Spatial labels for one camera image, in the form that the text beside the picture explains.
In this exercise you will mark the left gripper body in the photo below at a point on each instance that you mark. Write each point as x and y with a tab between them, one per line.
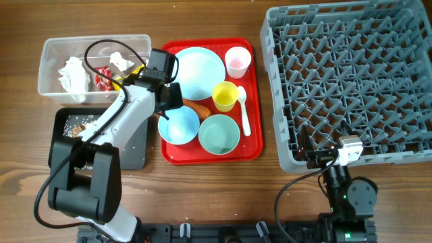
174	99

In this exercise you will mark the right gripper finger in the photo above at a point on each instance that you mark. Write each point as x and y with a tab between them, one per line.
347	132
305	151

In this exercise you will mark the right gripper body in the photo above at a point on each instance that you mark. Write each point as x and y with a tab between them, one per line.
320	159

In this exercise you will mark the light blue bowl with rice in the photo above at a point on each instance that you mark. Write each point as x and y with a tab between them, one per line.
181	127

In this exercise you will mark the orange carrot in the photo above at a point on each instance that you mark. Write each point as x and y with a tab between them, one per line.
201	111

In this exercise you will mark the yellow snack wrapper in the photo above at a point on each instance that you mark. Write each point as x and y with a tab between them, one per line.
119	78

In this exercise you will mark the yellow plastic cup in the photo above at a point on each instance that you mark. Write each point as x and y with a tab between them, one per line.
225	95

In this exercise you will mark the small white tissue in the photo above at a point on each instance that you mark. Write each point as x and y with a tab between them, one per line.
122	64

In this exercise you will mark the red strawberry candy wrapper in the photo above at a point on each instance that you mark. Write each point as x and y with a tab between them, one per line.
104	84

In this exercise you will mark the pink white cup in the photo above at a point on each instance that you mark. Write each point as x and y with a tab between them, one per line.
237	61

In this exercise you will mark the brown food piece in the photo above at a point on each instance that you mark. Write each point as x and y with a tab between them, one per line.
77	129

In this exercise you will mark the large white tissue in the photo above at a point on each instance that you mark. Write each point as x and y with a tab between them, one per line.
74	79

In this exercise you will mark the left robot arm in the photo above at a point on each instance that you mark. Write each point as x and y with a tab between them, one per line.
85	177

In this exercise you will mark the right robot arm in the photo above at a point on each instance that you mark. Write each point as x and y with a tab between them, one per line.
352	200

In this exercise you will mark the gray dishwasher rack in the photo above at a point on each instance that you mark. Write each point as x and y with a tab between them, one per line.
366	64

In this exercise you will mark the light blue plate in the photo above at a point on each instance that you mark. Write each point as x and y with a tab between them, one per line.
200	71

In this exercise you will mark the red serving tray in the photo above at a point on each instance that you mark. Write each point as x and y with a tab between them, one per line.
249	147

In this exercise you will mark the white plastic spoon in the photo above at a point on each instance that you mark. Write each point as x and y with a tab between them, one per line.
242	96

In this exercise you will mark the white rice pile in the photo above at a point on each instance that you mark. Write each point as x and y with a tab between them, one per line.
72	120

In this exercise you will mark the clear plastic storage bin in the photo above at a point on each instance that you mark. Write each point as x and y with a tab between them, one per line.
57	51

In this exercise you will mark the black rectangular tray bin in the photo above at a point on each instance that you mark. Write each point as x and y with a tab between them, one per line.
133	157

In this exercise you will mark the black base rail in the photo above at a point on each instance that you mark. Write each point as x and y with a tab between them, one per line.
219	233

